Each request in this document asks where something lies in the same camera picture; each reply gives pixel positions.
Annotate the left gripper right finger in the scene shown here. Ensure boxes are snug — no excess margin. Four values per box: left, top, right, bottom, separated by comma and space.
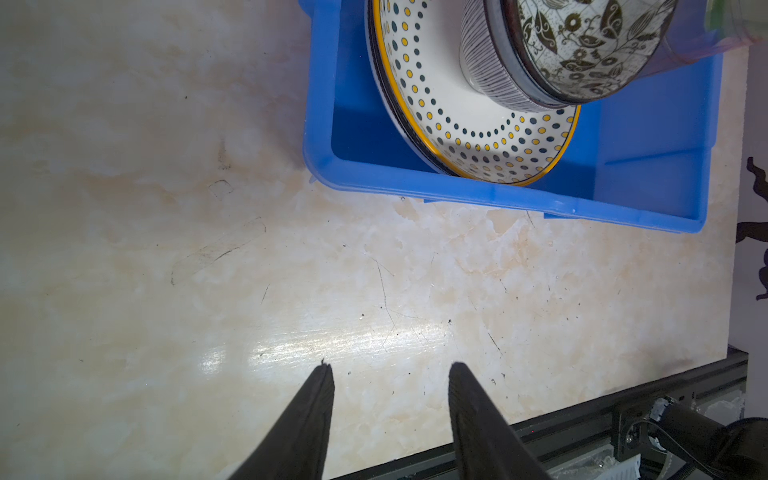
448, 362, 549, 479

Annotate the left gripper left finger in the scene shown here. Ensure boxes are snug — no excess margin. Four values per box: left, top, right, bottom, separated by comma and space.
230, 363, 335, 479

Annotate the black striped rim white plate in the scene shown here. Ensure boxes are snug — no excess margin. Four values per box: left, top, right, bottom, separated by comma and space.
364, 1, 456, 176

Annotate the green black patterned bowl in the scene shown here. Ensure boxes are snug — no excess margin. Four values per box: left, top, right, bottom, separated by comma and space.
504, 0, 677, 104

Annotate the dotted plate yellow rim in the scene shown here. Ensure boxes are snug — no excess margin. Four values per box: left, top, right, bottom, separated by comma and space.
373, 1, 581, 186

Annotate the pink transparent cup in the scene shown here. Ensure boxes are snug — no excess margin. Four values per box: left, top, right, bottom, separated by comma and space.
638, 0, 731, 78

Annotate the green transparent cup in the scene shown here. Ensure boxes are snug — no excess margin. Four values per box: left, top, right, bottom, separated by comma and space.
705, 0, 767, 43

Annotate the blue plastic bin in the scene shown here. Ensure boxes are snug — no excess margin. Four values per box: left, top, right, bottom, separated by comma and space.
301, 1, 723, 233

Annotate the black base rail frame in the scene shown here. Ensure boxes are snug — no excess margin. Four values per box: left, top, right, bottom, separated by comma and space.
350, 347, 749, 479

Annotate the white slotted cable duct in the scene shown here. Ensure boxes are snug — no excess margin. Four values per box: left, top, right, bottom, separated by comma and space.
596, 454, 641, 480

